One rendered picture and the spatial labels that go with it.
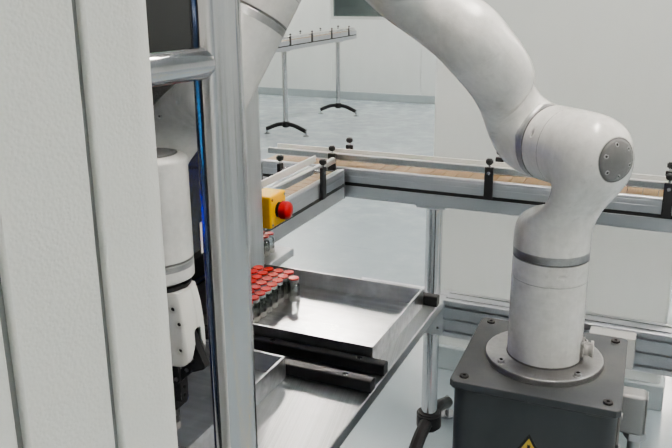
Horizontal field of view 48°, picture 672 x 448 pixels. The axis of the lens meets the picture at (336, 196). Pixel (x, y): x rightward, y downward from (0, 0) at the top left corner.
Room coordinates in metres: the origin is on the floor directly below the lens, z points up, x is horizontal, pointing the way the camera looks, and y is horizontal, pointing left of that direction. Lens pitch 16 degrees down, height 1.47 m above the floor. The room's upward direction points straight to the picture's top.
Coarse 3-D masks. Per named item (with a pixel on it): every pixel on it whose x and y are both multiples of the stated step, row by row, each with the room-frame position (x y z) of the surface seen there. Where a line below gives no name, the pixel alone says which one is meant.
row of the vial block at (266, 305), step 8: (288, 272) 1.38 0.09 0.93; (272, 280) 1.34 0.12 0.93; (280, 280) 1.34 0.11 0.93; (264, 288) 1.30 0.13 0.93; (272, 288) 1.31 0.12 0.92; (280, 288) 1.34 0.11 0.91; (256, 296) 1.27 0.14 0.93; (264, 296) 1.28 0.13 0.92; (272, 296) 1.31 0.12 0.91; (280, 296) 1.34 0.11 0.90; (256, 304) 1.26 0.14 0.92; (264, 304) 1.28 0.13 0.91; (272, 304) 1.31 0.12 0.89; (256, 312) 1.25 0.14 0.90; (264, 312) 1.28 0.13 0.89; (256, 320) 1.25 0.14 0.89
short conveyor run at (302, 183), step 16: (304, 160) 2.17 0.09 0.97; (320, 160) 2.05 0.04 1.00; (272, 176) 1.98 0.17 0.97; (288, 176) 2.12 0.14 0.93; (304, 176) 2.02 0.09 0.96; (320, 176) 2.04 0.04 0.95; (336, 176) 2.15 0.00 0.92; (288, 192) 1.96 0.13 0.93; (304, 192) 1.96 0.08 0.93; (320, 192) 2.04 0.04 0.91; (336, 192) 2.15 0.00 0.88; (304, 208) 1.96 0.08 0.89; (320, 208) 2.05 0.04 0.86; (288, 224) 1.87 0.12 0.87
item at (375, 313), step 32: (320, 288) 1.41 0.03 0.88; (352, 288) 1.38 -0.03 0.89; (384, 288) 1.35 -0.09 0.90; (416, 288) 1.33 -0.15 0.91; (288, 320) 1.26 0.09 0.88; (320, 320) 1.26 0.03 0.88; (352, 320) 1.26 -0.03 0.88; (384, 320) 1.26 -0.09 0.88; (352, 352) 1.10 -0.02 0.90; (384, 352) 1.14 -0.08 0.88
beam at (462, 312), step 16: (448, 304) 2.11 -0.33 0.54; (464, 304) 2.09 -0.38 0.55; (480, 304) 2.08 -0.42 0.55; (496, 304) 2.08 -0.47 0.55; (448, 320) 2.11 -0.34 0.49; (464, 320) 2.09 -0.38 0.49; (480, 320) 2.07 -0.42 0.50; (592, 320) 1.96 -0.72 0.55; (608, 320) 1.96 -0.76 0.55; (624, 320) 1.97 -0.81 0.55; (640, 320) 1.96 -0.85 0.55; (448, 336) 2.11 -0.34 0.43; (464, 336) 2.09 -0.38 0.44; (640, 336) 1.89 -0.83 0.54; (656, 336) 1.87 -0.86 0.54; (640, 352) 1.89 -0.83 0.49; (656, 352) 1.87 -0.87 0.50; (640, 368) 1.89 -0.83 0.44; (656, 368) 1.88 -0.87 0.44
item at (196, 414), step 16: (208, 352) 1.11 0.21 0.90; (256, 352) 1.08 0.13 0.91; (208, 368) 1.09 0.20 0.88; (256, 368) 1.08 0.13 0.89; (272, 368) 1.02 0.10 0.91; (192, 384) 1.04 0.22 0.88; (208, 384) 1.04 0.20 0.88; (256, 384) 0.98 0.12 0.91; (272, 384) 1.02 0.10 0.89; (192, 400) 0.99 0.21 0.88; (208, 400) 0.99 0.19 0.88; (256, 400) 0.98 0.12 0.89; (192, 416) 0.95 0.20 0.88; (208, 416) 0.95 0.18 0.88; (192, 432) 0.91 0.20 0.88; (208, 432) 0.87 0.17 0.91
